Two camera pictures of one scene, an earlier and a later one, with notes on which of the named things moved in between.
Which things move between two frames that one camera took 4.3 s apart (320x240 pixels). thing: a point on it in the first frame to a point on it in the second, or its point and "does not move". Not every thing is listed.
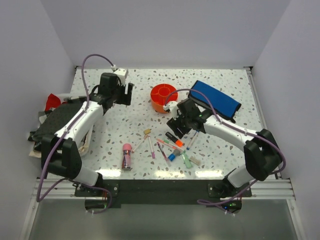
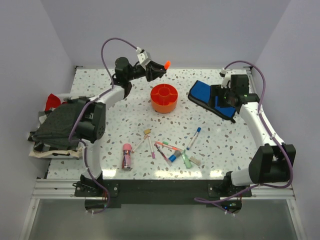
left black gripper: [125, 99] to [154, 71]
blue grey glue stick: [172, 156] does not move
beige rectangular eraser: [195, 160] does not move
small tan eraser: [147, 131] does not move
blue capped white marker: [193, 139] does not move
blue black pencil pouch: [225, 106] does not move
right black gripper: [174, 124] to [216, 90]
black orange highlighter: [178, 142] to [167, 64]
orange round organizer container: [161, 94] does not move
